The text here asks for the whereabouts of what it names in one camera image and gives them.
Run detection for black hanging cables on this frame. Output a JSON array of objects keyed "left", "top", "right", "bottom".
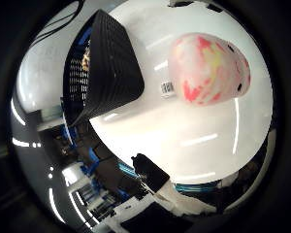
[{"left": 31, "top": 0, "right": 86, "bottom": 44}]

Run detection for blue plastic chair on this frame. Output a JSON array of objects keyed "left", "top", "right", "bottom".
[
  {"left": 77, "top": 26, "right": 94, "bottom": 47},
  {"left": 86, "top": 147, "right": 101, "bottom": 164}
]

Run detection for pink mottled plush toy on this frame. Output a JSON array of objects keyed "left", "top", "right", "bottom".
[{"left": 168, "top": 32, "right": 252, "bottom": 107}]

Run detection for barcode label sticker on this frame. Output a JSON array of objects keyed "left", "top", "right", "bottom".
[{"left": 160, "top": 81, "right": 177, "bottom": 96}]

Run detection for rack with blue stripes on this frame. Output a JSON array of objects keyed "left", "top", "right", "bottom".
[{"left": 116, "top": 160, "right": 219, "bottom": 194}]

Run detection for black mesh basket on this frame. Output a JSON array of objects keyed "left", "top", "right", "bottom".
[{"left": 61, "top": 9, "right": 146, "bottom": 128}]

